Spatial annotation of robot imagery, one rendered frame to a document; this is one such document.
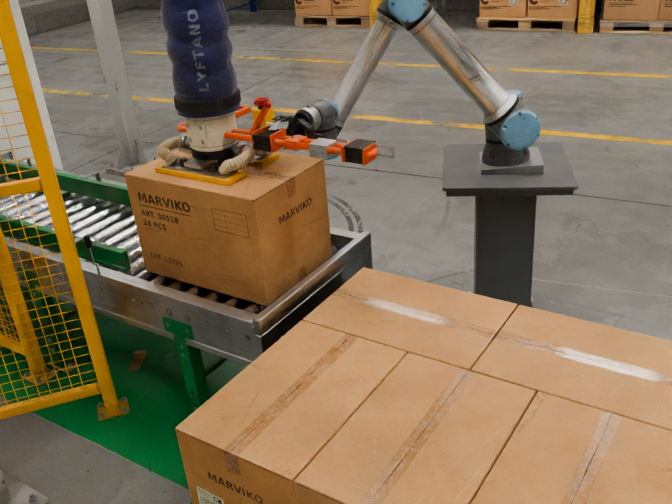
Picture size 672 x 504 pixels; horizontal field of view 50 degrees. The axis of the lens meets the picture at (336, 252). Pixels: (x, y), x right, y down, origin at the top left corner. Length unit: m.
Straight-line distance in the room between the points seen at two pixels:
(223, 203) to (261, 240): 0.17
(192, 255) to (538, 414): 1.31
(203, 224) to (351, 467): 1.05
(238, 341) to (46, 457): 0.94
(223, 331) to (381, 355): 0.57
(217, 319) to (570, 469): 1.21
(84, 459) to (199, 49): 1.54
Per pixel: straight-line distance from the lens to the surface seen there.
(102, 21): 5.39
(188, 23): 2.41
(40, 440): 3.08
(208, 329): 2.50
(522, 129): 2.72
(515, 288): 3.15
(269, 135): 2.38
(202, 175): 2.50
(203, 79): 2.44
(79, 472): 2.87
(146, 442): 2.90
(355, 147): 2.21
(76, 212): 3.62
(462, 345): 2.24
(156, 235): 2.71
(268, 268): 2.42
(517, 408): 2.02
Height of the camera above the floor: 1.83
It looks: 27 degrees down
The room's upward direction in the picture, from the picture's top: 5 degrees counter-clockwise
